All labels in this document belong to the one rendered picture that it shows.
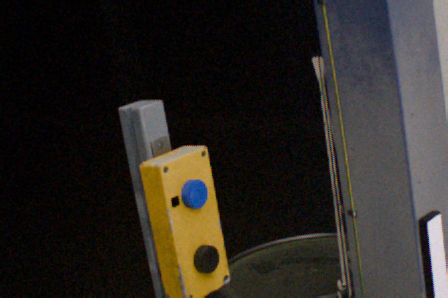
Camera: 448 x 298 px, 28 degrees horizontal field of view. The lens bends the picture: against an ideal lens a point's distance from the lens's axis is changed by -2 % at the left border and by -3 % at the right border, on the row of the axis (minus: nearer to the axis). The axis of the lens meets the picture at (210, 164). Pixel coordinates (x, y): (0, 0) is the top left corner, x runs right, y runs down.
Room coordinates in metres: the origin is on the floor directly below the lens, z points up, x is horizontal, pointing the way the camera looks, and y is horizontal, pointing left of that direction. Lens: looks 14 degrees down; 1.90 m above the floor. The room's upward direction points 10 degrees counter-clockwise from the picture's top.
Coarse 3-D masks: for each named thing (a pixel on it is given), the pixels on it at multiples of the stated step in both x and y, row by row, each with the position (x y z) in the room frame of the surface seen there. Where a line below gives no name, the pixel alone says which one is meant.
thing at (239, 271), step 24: (312, 240) 2.91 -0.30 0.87; (336, 240) 2.87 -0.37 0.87; (240, 264) 2.82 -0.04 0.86; (264, 264) 2.79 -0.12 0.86; (288, 264) 2.74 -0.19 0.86; (312, 264) 2.70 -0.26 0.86; (336, 264) 2.65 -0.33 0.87; (240, 288) 2.61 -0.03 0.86; (264, 288) 2.58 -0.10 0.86; (288, 288) 2.54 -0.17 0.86; (312, 288) 2.51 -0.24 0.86; (336, 288) 2.48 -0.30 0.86
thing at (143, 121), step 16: (128, 112) 1.57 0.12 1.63; (144, 112) 1.55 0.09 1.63; (160, 112) 1.57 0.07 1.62; (128, 128) 1.57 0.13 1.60; (144, 128) 1.54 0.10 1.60; (160, 128) 1.57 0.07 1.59; (128, 144) 1.57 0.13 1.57; (144, 144) 1.55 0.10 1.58; (128, 160) 1.58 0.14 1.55; (144, 160) 1.55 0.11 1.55; (144, 192) 1.57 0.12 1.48; (144, 208) 1.57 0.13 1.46; (144, 224) 1.57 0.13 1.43; (144, 240) 1.58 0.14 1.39; (160, 272) 1.56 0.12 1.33; (160, 288) 1.57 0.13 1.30
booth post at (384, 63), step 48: (336, 0) 1.84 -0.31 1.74; (384, 0) 1.76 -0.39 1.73; (432, 0) 1.88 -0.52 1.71; (336, 48) 1.85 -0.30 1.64; (384, 48) 1.77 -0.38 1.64; (432, 48) 1.86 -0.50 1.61; (384, 96) 1.78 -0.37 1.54; (432, 96) 1.84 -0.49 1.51; (336, 144) 1.88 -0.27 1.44; (384, 144) 1.79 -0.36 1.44; (432, 144) 1.83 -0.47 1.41; (384, 192) 1.80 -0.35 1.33; (432, 192) 1.81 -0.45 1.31; (384, 240) 1.81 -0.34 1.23; (384, 288) 1.82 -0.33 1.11
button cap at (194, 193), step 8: (184, 184) 1.51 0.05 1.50; (192, 184) 1.51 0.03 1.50; (200, 184) 1.52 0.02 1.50; (184, 192) 1.50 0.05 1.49; (192, 192) 1.50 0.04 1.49; (200, 192) 1.51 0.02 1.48; (184, 200) 1.50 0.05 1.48; (192, 200) 1.50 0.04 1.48; (200, 200) 1.51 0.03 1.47; (192, 208) 1.51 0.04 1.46
